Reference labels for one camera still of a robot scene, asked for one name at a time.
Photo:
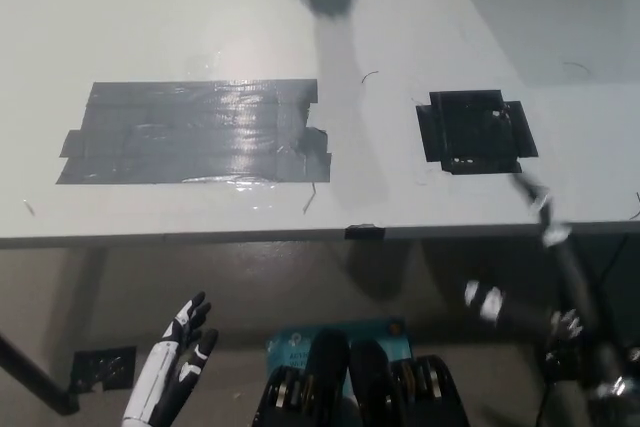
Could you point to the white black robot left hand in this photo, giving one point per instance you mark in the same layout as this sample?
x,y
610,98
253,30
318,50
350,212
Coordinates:
x,y
160,377

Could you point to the black tape floor marker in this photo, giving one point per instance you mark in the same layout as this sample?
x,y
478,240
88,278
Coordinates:
x,y
102,367

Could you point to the grey duct tape patch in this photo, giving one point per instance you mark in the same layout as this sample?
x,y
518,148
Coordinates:
x,y
200,137

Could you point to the black tape square patch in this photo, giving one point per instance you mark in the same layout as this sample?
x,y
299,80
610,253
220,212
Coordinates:
x,y
475,132

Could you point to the black robot body blocks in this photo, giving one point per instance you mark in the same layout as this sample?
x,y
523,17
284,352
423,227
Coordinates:
x,y
370,387

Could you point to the teal cardboard box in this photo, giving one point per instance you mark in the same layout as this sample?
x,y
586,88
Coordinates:
x,y
295,342

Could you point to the small black tape strip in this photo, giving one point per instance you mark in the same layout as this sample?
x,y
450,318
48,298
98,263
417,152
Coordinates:
x,y
365,232

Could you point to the black metal table leg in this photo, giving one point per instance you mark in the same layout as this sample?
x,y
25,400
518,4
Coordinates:
x,y
35,377

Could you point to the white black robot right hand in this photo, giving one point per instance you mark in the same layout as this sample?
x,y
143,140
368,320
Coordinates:
x,y
575,287

